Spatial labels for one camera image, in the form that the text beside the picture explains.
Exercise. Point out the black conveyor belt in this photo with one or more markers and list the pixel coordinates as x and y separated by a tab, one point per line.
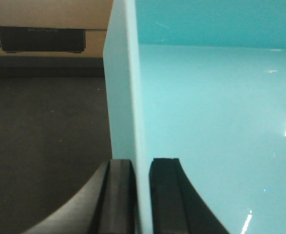
54	133

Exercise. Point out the light teal plastic bin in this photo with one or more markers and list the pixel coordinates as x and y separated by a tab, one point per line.
203	81

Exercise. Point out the cardboard box with black panel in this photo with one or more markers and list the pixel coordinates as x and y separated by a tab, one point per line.
90	15

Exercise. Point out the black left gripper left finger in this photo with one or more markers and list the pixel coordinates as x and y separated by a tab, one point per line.
115	213

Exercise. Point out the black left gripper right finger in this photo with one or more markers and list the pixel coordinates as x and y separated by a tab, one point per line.
177	208

